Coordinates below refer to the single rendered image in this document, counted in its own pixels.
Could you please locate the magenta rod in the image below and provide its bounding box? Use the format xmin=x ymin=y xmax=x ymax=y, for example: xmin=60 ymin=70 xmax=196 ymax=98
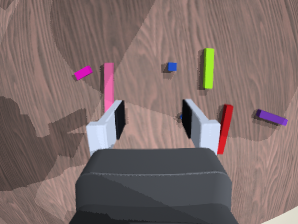
xmin=74 ymin=66 xmax=93 ymax=80

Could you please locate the purple rod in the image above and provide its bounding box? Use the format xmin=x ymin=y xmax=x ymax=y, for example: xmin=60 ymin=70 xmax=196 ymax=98
xmin=256 ymin=109 xmax=288 ymax=126

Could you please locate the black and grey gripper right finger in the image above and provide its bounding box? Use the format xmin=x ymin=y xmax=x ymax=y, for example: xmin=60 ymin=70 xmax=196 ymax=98
xmin=182 ymin=99 xmax=220 ymax=155

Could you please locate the lime green rod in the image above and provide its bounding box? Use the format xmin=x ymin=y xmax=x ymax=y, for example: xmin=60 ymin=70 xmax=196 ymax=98
xmin=203 ymin=48 xmax=214 ymax=89

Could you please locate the pink rod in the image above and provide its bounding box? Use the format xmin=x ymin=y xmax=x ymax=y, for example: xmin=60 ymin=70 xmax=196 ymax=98
xmin=104 ymin=63 xmax=114 ymax=112

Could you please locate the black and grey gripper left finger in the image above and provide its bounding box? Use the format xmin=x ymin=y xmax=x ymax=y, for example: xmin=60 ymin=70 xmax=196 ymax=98
xmin=86 ymin=100 xmax=126 ymax=157

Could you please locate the red rod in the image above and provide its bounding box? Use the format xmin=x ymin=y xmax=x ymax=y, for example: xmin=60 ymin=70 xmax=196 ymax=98
xmin=217 ymin=104 xmax=234 ymax=154

